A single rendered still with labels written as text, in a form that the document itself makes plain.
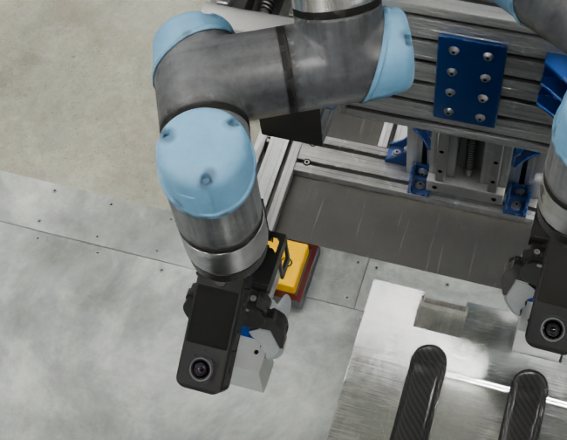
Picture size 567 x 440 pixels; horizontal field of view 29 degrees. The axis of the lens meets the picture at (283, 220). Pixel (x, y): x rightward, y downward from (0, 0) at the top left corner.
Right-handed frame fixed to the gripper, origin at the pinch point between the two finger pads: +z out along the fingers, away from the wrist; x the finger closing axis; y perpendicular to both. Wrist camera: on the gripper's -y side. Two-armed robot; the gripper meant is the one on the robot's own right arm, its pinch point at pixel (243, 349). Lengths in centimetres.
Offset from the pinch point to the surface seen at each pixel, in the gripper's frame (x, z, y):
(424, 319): -16.4, 8.8, 12.2
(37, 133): 85, 95, 73
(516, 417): -28.5, 7.0, 3.0
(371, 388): -13.0, 6.5, 1.9
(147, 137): 60, 95, 78
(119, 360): 17.6, 15.1, 0.3
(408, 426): -17.8, 7.2, -0.9
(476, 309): -21.8, 6.2, 13.7
